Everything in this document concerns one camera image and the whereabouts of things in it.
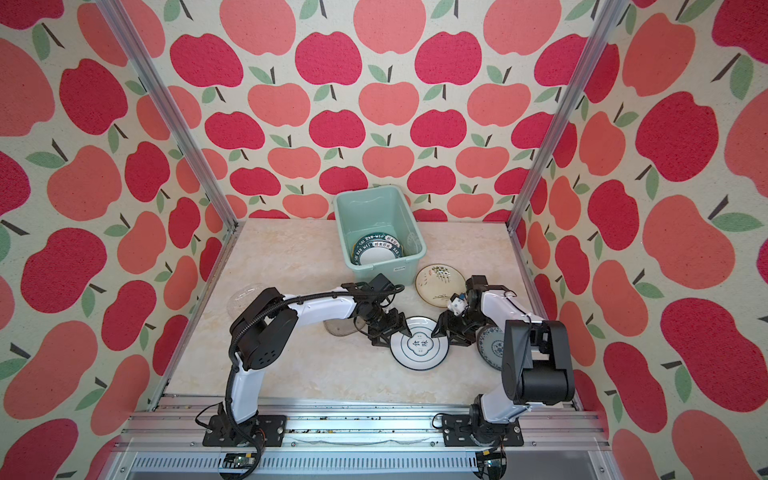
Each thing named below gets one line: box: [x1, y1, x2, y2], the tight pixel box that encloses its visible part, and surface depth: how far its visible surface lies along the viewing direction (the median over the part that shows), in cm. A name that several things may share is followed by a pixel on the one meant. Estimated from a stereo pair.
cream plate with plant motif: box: [415, 263, 467, 308], surface depth 106 cm
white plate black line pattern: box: [390, 316, 450, 371], surface depth 88 cm
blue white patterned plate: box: [476, 325, 504, 371], surface depth 90 cm
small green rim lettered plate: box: [351, 232, 404, 266], surface depth 113 cm
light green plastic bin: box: [333, 185, 427, 286], surface depth 110 cm
